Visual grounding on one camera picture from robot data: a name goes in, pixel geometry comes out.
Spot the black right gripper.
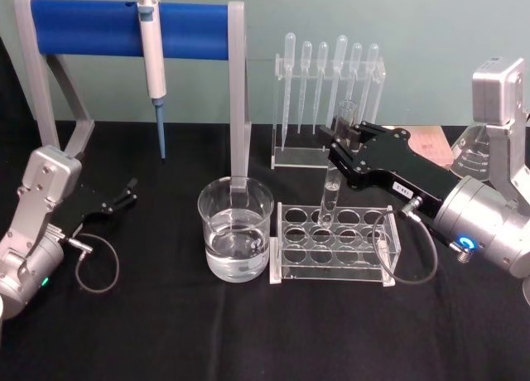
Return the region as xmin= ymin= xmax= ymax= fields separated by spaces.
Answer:
xmin=317 ymin=122 xmax=457 ymax=217

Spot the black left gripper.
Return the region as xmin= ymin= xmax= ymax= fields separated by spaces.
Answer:
xmin=51 ymin=176 xmax=140 ymax=238

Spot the glass test tube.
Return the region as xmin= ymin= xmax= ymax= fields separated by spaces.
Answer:
xmin=316 ymin=100 xmax=358 ymax=228

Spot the clear acrylic dropper stand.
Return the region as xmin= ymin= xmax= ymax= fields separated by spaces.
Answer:
xmin=271 ymin=51 xmax=386 ymax=170

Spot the brown square board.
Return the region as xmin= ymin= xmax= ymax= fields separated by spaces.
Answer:
xmin=407 ymin=126 xmax=456 ymax=169

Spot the clear plastic dropper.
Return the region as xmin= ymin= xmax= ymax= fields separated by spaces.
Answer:
xmin=280 ymin=31 xmax=297 ymax=146
xmin=345 ymin=42 xmax=364 ymax=109
xmin=296 ymin=41 xmax=314 ymax=134
xmin=312 ymin=41 xmax=330 ymax=129
xmin=358 ymin=43 xmax=381 ymax=123
xmin=326 ymin=34 xmax=349 ymax=129

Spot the glass conical flask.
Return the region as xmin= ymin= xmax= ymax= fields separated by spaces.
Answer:
xmin=449 ymin=122 xmax=498 ymax=184

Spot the glass beaker with water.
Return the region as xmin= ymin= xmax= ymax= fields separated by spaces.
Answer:
xmin=197 ymin=176 xmax=275 ymax=282

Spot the white and blue micropipette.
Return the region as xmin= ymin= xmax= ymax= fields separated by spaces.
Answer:
xmin=137 ymin=0 xmax=167 ymax=163

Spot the clear acrylic test tube rack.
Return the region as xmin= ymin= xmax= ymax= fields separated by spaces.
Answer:
xmin=268 ymin=201 xmax=402 ymax=286

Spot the grey stand with blue bar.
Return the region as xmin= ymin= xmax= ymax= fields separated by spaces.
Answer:
xmin=14 ymin=0 xmax=253 ymax=195

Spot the black table cloth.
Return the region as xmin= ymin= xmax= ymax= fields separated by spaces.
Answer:
xmin=0 ymin=36 xmax=530 ymax=381

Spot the thin dark left gripper cable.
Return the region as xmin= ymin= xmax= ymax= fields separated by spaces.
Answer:
xmin=65 ymin=234 xmax=121 ymax=293

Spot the thin dark gripper cable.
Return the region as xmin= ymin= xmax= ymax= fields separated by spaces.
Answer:
xmin=371 ymin=196 xmax=436 ymax=285
xmin=65 ymin=234 xmax=121 ymax=293

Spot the thin dark right gripper cable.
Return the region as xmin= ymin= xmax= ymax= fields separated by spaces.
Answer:
xmin=371 ymin=196 xmax=436 ymax=285

